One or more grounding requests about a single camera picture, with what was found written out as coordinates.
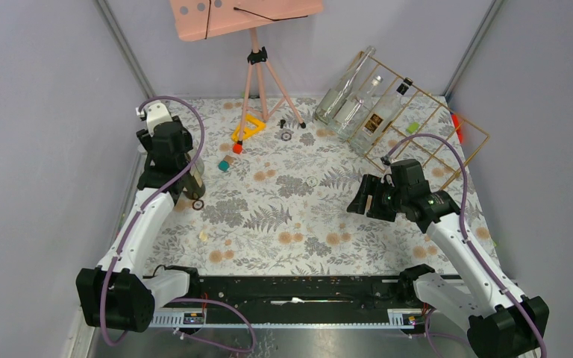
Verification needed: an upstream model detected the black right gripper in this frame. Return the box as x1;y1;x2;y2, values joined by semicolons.
345;174;408;222

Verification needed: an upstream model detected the dark green wine bottle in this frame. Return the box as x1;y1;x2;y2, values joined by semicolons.
182;150;206;200

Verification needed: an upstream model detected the clear bottle black cap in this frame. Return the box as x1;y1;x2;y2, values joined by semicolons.
350;78;413;156

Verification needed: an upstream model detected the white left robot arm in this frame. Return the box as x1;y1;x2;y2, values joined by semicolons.
75;116;205;332

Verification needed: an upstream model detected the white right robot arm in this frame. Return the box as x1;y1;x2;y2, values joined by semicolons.
347;160;549;357

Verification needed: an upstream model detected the clear bottle silver cap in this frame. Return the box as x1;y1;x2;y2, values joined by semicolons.
331;75;383;140

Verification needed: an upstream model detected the tall clear glass bottle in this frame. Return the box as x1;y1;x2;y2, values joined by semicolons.
314;45;376;125

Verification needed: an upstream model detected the red object behind rack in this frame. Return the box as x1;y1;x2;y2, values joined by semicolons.
451;113;464;144

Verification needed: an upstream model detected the teal cube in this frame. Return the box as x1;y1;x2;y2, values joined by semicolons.
218;160;231;172

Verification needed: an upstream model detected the black orange poker chip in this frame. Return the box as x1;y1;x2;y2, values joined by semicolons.
191;199;205;211

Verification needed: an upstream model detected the green sticky note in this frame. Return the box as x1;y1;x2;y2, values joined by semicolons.
406;122;421;135

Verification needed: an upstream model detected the floral table cloth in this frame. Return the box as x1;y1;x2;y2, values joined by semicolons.
145;97;454;276

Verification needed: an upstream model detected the pink music stand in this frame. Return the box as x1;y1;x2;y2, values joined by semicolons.
169;0;324;146

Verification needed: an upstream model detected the gold wire wine rack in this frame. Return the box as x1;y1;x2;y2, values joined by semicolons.
347;55;489;189

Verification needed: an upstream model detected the yellow triangle frame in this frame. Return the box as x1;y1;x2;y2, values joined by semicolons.
231;114;266;142

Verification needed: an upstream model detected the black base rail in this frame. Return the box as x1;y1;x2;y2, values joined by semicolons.
167;275;428;327

